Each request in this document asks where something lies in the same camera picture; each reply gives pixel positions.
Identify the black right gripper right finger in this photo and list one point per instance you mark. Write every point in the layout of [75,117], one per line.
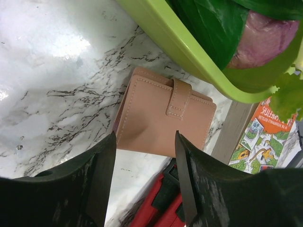
[217,195]

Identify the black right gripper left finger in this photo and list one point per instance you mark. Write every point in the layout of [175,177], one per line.
[72,194]

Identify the green napa cabbage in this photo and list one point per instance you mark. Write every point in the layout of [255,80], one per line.
[287,101]

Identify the green leafy vegetable toy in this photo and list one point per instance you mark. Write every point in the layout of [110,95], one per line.
[218,25]

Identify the red student backpack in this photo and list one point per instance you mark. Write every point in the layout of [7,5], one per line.
[162,207]

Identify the green vegetable basket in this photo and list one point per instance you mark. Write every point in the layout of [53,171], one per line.
[161,24]

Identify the orange green Treehouse book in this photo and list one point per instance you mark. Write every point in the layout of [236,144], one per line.
[253,138]

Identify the pink leather wallet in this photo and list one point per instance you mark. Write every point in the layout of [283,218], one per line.
[154,108]

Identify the purple onion toy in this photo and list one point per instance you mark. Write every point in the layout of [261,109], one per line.
[263,39]

